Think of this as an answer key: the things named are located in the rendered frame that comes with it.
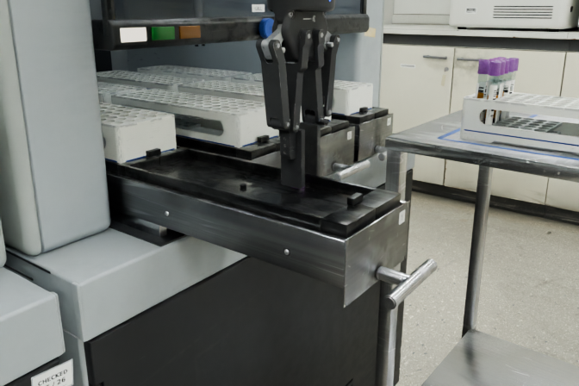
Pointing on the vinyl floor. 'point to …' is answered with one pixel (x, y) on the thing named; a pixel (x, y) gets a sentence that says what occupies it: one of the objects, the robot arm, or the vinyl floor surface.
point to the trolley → (522, 163)
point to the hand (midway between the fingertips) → (301, 155)
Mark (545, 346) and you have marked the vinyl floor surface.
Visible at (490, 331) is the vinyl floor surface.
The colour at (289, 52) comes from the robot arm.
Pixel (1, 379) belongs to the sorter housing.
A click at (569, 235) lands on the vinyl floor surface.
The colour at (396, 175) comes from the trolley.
